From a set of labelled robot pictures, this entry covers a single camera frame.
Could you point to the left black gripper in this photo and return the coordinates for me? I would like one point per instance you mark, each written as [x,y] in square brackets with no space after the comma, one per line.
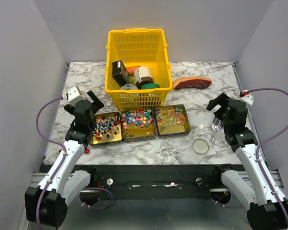
[97,105]

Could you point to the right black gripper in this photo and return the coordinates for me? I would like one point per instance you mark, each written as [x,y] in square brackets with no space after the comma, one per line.
[222,99]

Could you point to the metal candy scoop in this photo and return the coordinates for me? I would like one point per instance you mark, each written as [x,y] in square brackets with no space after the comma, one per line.
[216,126]

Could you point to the gold candy tin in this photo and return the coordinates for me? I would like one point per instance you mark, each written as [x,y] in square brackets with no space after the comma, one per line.
[172,121]
[138,125]
[108,130]

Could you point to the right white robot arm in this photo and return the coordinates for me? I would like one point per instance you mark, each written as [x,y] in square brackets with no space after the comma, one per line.
[265,204]

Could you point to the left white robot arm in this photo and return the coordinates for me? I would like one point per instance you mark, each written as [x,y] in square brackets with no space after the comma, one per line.
[47,203]

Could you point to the toy meat slice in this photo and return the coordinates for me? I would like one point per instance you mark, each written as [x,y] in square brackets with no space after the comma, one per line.
[191,83]

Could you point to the gold jar lid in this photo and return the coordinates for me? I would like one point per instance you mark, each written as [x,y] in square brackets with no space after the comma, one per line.
[200,146]

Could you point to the black box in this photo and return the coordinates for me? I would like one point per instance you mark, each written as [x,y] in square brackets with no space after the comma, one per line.
[120,74]

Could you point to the orange carrot toy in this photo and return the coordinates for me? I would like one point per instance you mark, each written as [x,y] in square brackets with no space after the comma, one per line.
[132,69]

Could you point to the yellow plastic basket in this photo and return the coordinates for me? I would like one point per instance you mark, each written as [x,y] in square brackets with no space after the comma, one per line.
[144,52]

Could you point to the white brown jar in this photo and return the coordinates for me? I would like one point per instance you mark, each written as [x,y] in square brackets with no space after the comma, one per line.
[142,75]

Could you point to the clear plastic jar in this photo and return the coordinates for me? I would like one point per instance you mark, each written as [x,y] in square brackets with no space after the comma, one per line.
[168,149]

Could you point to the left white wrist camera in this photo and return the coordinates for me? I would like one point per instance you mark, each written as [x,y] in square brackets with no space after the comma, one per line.
[73,96]

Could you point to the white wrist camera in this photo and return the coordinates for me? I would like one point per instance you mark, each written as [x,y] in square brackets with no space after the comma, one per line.
[246,97]
[73,96]

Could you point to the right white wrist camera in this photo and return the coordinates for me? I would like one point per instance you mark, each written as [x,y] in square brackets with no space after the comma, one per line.
[246,97]

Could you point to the aluminium rail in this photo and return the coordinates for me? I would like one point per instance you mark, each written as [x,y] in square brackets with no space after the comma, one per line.
[276,178]

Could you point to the black base frame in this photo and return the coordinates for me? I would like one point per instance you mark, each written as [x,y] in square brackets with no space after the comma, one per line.
[140,182]

